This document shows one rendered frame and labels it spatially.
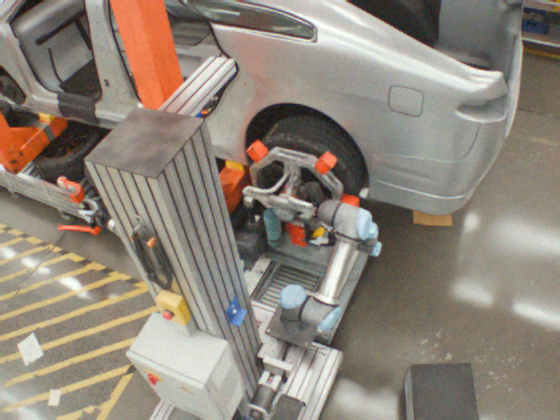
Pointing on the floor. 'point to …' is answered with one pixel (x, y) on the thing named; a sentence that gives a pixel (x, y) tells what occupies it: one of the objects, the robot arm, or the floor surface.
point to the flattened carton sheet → (431, 219)
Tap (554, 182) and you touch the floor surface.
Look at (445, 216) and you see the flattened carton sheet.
